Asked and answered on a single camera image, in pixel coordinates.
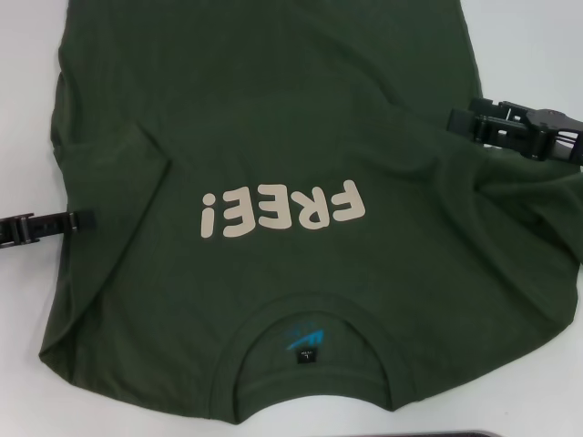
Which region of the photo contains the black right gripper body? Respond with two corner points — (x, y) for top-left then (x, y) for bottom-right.
(523, 107), (583, 166)

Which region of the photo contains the dark green FREE t-shirt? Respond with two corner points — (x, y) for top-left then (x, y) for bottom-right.
(38, 0), (583, 422)

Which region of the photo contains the dark rounded panel edge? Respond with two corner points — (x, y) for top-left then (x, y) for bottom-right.
(359, 428), (502, 437)

